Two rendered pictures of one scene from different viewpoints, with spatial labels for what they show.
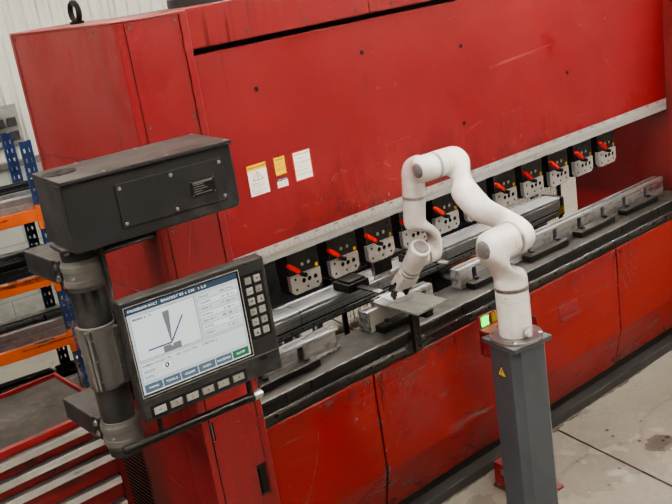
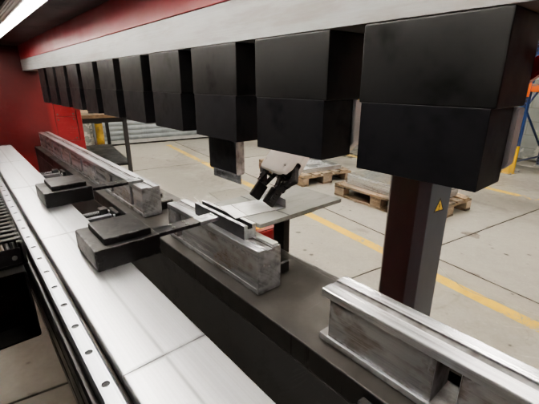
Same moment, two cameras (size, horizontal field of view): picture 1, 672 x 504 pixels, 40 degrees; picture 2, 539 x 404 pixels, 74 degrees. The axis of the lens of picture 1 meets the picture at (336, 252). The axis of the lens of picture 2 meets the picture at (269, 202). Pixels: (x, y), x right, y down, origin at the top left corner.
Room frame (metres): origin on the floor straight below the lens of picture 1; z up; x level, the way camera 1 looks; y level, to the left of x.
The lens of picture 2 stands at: (3.62, 0.56, 1.28)
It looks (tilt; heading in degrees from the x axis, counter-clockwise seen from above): 19 degrees down; 267
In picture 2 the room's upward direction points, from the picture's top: straight up
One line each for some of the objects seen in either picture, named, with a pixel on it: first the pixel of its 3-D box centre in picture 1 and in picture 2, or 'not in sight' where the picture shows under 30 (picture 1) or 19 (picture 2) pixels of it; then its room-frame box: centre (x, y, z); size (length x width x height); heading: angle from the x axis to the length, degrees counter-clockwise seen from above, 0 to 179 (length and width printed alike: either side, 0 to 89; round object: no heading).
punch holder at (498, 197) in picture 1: (498, 188); (101, 87); (4.14, -0.80, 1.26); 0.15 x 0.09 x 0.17; 127
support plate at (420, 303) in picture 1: (409, 301); (278, 202); (3.55, -0.27, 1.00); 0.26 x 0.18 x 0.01; 37
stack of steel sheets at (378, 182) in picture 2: not in sight; (399, 183); (1.97, -3.16, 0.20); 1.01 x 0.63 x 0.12; 122
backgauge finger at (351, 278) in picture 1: (361, 285); (156, 228); (3.80, -0.09, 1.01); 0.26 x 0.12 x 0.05; 37
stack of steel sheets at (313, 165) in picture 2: not in sight; (302, 162); (2.85, -4.49, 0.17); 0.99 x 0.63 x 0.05; 116
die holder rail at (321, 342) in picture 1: (287, 358); (498, 402); (3.33, 0.26, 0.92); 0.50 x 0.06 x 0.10; 127
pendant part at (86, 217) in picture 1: (161, 298); not in sight; (2.51, 0.52, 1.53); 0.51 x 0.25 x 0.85; 122
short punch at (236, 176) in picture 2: (381, 266); (226, 157); (3.67, -0.18, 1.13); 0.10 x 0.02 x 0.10; 127
